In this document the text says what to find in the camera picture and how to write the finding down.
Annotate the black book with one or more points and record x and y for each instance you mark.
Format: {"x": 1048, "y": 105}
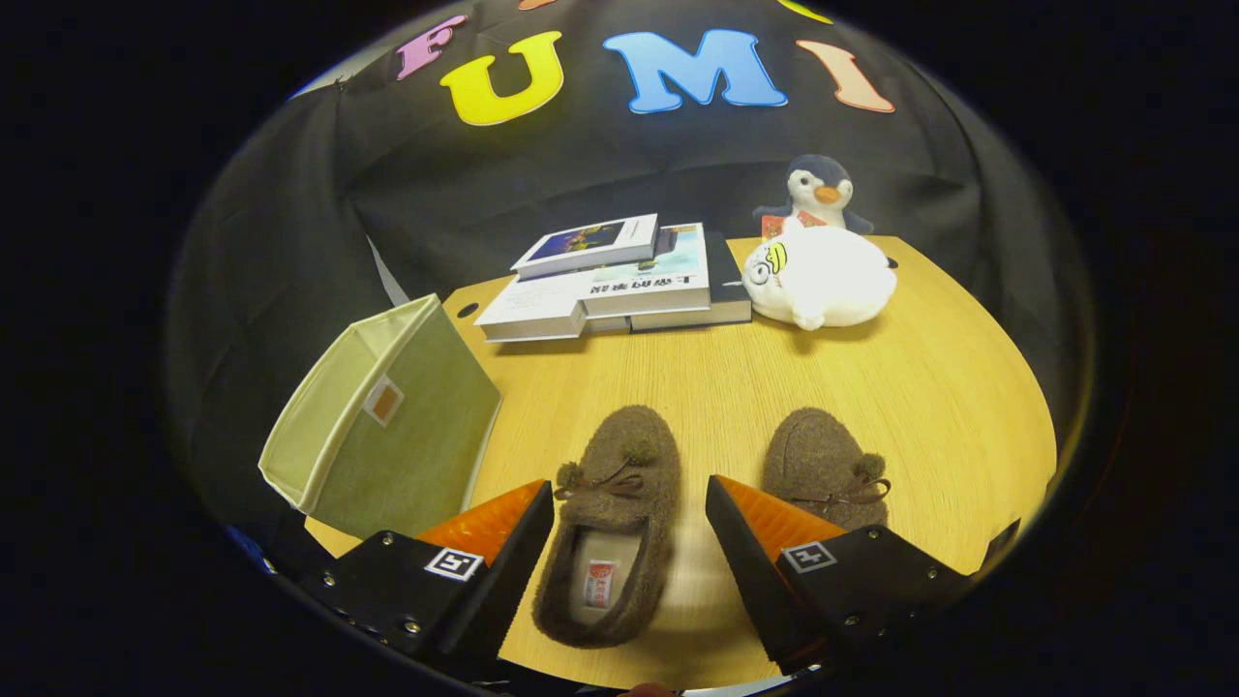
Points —
{"x": 726, "y": 281}

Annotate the large plain white book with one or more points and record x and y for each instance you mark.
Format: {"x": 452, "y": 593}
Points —
{"x": 528, "y": 308}

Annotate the small white picture-cover book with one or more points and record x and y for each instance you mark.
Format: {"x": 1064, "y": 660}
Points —
{"x": 586, "y": 244}

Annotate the brown fuzzy slipper shoe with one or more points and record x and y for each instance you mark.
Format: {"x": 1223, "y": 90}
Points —
{"x": 624, "y": 455}
{"x": 813, "y": 450}

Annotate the grey penguin plush toy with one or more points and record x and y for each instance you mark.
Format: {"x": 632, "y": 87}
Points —
{"x": 818, "y": 189}

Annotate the white round plush toy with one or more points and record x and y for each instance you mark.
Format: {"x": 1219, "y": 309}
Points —
{"x": 832, "y": 276}

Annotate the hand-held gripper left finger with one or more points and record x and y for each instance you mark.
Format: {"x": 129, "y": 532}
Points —
{"x": 503, "y": 581}

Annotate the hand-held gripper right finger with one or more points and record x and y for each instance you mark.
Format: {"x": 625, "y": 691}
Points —
{"x": 750, "y": 581}

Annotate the green fabric storage box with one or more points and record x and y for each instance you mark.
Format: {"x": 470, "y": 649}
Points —
{"x": 416, "y": 436}

